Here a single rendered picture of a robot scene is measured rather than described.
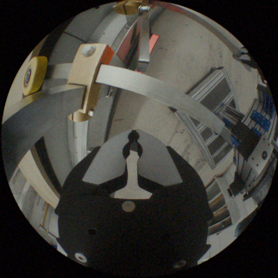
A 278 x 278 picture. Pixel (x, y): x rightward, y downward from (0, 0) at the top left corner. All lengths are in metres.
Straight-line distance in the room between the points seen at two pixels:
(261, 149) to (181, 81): 0.95
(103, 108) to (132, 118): 0.76
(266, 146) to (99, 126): 0.63
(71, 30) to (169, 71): 0.93
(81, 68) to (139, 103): 0.90
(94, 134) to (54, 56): 0.34
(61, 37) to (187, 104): 0.40
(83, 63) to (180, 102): 0.16
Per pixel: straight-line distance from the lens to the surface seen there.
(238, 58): 0.33
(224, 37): 0.30
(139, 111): 1.04
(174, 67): 1.09
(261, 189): 0.53
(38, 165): 0.39
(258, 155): 0.42
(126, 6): 0.23
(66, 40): 0.40
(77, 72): 0.17
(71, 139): 0.57
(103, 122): 0.34
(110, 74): 0.15
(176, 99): 0.16
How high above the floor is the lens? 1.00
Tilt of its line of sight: 59 degrees down
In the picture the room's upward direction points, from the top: 178 degrees clockwise
